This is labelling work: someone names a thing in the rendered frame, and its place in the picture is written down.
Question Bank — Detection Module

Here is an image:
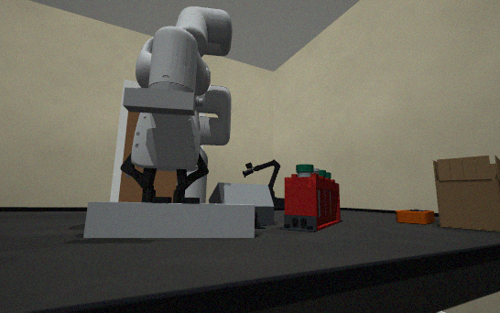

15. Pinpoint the orange rectangular block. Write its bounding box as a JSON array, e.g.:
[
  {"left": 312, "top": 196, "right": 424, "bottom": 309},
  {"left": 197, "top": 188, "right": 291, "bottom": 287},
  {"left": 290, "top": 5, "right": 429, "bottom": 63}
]
[{"left": 396, "top": 209, "right": 435, "bottom": 224}]

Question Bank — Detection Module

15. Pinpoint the brown cardboard box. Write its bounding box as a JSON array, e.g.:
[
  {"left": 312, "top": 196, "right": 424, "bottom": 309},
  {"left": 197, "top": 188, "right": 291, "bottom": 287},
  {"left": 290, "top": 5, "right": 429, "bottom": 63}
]
[{"left": 433, "top": 156, "right": 500, "bottom": 232}]

